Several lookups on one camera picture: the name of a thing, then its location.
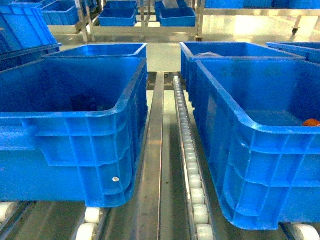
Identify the orange plastic cap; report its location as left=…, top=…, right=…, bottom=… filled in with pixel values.
left=302, top=118, right=320, bottom=127

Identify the stainless steel shelf rack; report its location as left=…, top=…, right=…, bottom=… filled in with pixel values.
left=48, top=0, right=320, bottom=43

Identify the blue bin behind right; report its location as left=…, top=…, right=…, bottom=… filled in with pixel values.
left=180, top=41, right=306, bottom=85

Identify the blue bin behind left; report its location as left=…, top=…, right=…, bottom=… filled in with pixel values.
left=42, top=42, right=148, bottom=73

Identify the blue target bin left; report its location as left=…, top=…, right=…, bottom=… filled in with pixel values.
left=0, top=56, right=148, bottom=208

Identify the blue target bin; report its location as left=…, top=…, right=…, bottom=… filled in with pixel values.
left=192, top=59, right=320, bottom=230
left=0, top=56, right=148, bottom=208

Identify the blue target bin right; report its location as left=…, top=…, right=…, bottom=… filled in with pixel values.
left=192, top=59, right=320, bottom=230

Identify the white roller track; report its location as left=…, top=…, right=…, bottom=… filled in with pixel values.
left=173, top=75, right=215, bottom=240

